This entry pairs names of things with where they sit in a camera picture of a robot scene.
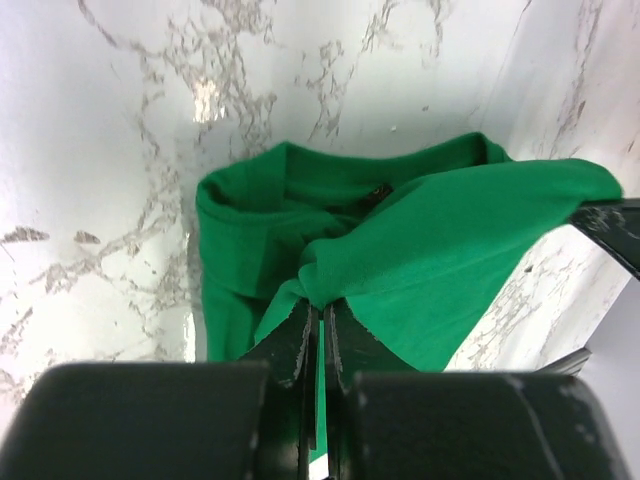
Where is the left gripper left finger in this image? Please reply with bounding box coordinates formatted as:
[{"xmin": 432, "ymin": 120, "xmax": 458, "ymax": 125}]
[{"xmin": 243, "ymin": 300, "xmax": 319, "ymax": 479}]

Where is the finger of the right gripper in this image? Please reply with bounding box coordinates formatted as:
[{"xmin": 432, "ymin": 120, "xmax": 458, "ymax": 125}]
[{"xmin": 569, "ymin": 198, "xmax": 640, "ymax": 279}]

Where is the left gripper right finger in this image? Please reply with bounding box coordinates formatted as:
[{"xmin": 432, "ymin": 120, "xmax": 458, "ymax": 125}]
[{"xmin": 323, "ymin": 299, "xmax": 415, "ymax": 479}]

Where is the green t shirt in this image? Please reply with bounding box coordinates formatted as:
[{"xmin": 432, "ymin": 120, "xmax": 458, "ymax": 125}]
[{"xmin": 194, "ymin": 130, "xmax": 626, "ymax": 461}]

